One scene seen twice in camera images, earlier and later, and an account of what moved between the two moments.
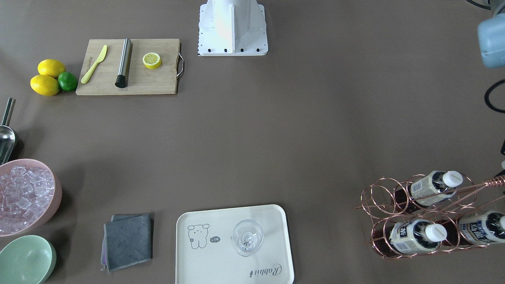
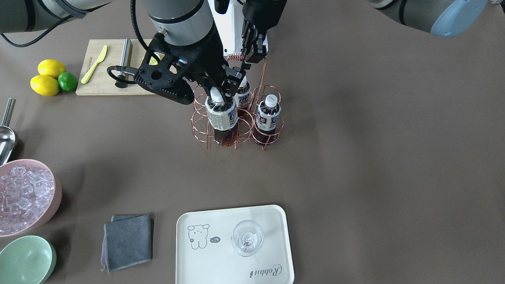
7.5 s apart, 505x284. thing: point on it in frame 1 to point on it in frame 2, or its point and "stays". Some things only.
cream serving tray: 204,254 stays
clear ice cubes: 26,194 stays
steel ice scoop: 7,137 stays
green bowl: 27,259 stays
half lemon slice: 152,60 stays
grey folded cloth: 128,240 stays
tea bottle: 415,236 to 242,98
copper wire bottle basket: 427,213 to 234,107
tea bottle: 425,191 to 223,116
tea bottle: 486,228 to 267,120
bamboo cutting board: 129,66 stays
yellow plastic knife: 89,72 stays
